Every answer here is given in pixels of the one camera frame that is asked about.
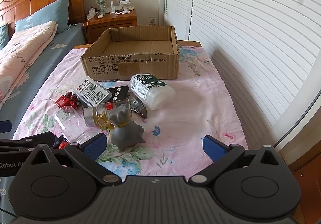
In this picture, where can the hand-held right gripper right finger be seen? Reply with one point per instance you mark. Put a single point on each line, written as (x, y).
(212, 147)

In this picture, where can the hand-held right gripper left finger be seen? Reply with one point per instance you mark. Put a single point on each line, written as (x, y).
(96, 145)

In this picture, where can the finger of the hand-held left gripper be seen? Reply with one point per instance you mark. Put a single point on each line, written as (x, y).
(5, 126)
(37, 141)

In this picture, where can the grey toy figure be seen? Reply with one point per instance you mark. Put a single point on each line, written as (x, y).
(124, 133)

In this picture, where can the clear bottle of yellow capsules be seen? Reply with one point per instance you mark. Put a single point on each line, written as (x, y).
(100, 112)

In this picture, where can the clear plastic jar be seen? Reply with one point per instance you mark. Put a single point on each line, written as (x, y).
(70, 123)

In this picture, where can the red toy train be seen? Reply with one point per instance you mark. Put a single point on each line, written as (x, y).
(69, 101)

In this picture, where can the white plastic bottle green label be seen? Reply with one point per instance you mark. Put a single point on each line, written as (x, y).
(150, 91)

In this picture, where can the brown cardboard box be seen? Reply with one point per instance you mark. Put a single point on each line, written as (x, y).
(130, 66)

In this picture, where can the small red toy piece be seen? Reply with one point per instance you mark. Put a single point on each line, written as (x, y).
(63, 145)

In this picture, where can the clear plastic case with label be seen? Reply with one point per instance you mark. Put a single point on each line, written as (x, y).
(94, 91)

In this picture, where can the black remote control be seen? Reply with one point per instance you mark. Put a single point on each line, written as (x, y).
(119, 92)

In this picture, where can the pink quilt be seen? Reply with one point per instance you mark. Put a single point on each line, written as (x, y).
(22, 51)

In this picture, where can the wooden bed with bedding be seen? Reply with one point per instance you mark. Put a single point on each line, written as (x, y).
(50, 61)

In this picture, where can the small blue pillow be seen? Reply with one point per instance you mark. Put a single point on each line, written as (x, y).
(3, 36)

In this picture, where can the large blue pillow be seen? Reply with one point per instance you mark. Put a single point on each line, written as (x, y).
(42, 16)

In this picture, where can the wooden nightstand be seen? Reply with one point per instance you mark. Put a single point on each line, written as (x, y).
(110, 26)

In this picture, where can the white louvred wardrobe door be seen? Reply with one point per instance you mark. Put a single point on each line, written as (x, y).
(179, 1)
(250, 26)

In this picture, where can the small white remote control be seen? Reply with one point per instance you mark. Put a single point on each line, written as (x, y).
(100, 16)

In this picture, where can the white power strip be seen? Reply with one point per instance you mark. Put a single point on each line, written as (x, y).
(91, 13)

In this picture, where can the clear spray bottle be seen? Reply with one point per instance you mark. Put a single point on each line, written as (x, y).
(112, 8)

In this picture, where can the small green desk fan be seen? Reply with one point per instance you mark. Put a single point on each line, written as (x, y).
(100, 2)

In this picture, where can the white phone stand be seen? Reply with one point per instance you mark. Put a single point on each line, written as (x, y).
(124, 4)

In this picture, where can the white wall outlet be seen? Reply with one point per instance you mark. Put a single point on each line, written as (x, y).
(153, 21)

